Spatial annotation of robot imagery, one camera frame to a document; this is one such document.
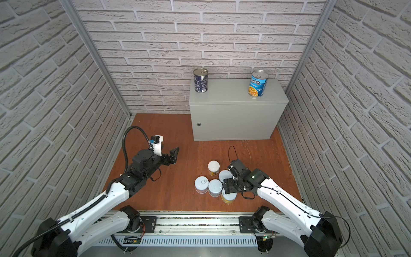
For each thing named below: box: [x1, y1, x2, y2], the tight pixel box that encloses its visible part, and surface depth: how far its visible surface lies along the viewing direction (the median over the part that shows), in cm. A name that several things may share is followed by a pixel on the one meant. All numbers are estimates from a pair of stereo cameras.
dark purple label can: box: [193, 67, 209, 94], surface depth 79 cm
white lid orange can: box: [207, 160, 221, 177], surface depth 88 cm
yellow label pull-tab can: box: [221, 188, 238, 204], surface depth 79 cm
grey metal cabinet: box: [188, 78, 289, 141], surface depth 88 cm
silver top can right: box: [218, 169, 233, 183], surface depth 87 cm
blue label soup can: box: [247, 69, 270, 98], surface depth 79 cm
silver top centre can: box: [208, 178, 224, 198], surface depth 81 cm
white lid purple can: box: [194, 175, 210, 195], surface depth 83 cm
